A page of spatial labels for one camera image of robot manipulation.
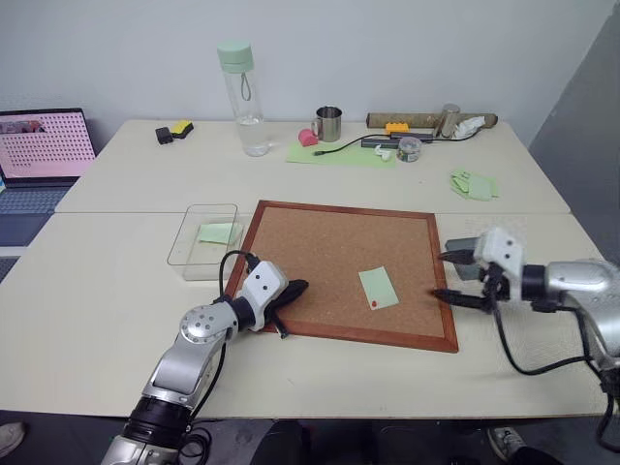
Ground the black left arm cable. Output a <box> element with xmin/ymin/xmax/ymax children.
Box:
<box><xmin>181</xmin><ymin>250</ymin><xmax>259</xmax><ymax>461</ymax></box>

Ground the crumpled green notes pile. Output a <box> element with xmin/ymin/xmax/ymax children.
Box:
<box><xmin>449</xmin><ymin>167</ymin><xmax>501</xmax><ymax>202</ymax></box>

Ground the black USB cable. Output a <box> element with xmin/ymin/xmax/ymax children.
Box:
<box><xmin>313</xmin><ymin>130</ymin><xmax>476</xmax><ymax>158</ymax></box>

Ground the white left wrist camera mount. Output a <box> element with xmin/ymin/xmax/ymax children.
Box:
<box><xmin>238</xmin><ymin>261</ymin><xmax>290</xmax><ymax>333</ymax></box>

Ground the wood-framed cork board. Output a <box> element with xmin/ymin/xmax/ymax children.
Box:
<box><xmin>224</xmin><ymin>200</ymin><xmax>460</xmax><ymax>355</ymax></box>

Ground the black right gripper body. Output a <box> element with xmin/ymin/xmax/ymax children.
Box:
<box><xmin>477</xmin><ymin>261</ymin><xmax>512</xmax><ymax>304</ymax></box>

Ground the clear bottle with green lid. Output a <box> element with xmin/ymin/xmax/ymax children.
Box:
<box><xmin>216</xmin><ymin>40</ymin><xmax>267</xmax><ymax>158</ymax></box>

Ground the steel mug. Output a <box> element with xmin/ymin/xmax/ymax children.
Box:
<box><xmin>310</xmin><ymin>106</ymin><xmax>345</xmax><ymax>143</ymax></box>

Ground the crumpled white tissue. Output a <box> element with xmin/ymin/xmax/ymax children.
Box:
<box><xmin>451</xmin><ymin>115</ymin><xmax>486</xmax><ymax>140</ymax></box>

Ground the metal cylinder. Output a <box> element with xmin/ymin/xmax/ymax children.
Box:
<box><xmin>437</xmin><ymin>103</ymin><xmax>463</xmax><ymax>140</ymax></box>

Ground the small clear pushpin jar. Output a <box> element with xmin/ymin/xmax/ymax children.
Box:
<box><xmin>395</xmin><ymin>136</ymin><xmax>422</xmax><ymax>164</ymax></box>

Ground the gray USB hub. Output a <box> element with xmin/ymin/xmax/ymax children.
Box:
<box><xmin>360</xmin><ymin>137</ymin><xmax>406</xmax><ymax>151</ymax></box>

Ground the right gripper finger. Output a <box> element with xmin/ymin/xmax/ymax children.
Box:
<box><xmin>431</xmin><ymin>288</ymin><xmax>491</xmax><ymax>310</ymax></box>
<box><xmin>437</xmin><ymin>248</ymin><xmax>480</xmax><ymax>265</ymax></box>

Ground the open laptop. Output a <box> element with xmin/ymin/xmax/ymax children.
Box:
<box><xmin>0</xmin><ymin>108</ymin><xmax>98</xmax><ymax>217</ymax></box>

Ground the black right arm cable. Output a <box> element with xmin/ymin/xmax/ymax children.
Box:
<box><xmin>488</xmin><ymin>285</ymin><xmax>620</xmax><ymax>454</ymax></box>

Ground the brown cardboard tube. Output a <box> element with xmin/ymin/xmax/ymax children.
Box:
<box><xmin>366</xmin><ymin>111</ymin><xmax>500</xmax><ymax>130</ymax></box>

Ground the flat green sticky note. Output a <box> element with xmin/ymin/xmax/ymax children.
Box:
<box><xmin>357</xmin><ymin>264</ymin><xmax>402</xmax><ymax>312</ymax></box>

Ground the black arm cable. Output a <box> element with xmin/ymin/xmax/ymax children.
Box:
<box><xmin>488</xmin><ymin>285</ymin><xmax>620</xmax><ymax>454</ymax></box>
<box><xmin>181</xmin><ymin>250</ymin><xmax>259</xmax><ymax>461</ymax></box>

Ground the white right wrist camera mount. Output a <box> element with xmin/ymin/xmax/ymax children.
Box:
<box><xmin>474</xmin><ymin>227</ymin><xmax>527</xmax><ymax>293</ymax></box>

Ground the gray and white shoe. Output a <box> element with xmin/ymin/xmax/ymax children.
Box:
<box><xmin>485</xmin><ymin>426</ymin><xmax>528</xmax><ymax>462</ymax></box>

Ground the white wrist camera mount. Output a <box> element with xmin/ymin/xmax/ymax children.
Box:
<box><xmin>238</xmin><ymin>261</ymin><xmax>290</xmax><ymax>333</ymax></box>
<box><xmin>474</xmin><ymin>227</ymin><xmax>527</xmax><ymax>293</ymax></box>

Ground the clear plastic box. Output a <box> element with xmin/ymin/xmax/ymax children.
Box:
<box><xmin>167</xmin><ymin>203</ymin><xmax>244</xmax><ymax>283</ymax></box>

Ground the large green paper sheet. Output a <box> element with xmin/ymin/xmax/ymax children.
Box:
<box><xmin>285</xmin><ymin>139</ymin><xmax>397</xmax><ymax>170</ymax></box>

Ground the bent green sticky note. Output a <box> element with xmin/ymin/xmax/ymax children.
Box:
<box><xmin>197</xmin><ymin>221</ymin><xmax>245</xmax><ymax>246</ymax></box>

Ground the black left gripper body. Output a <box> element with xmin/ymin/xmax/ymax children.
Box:
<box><xmin>267</xmin><ymin>287</ymin><xmax>300</xmax><ymax>320</ymax></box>

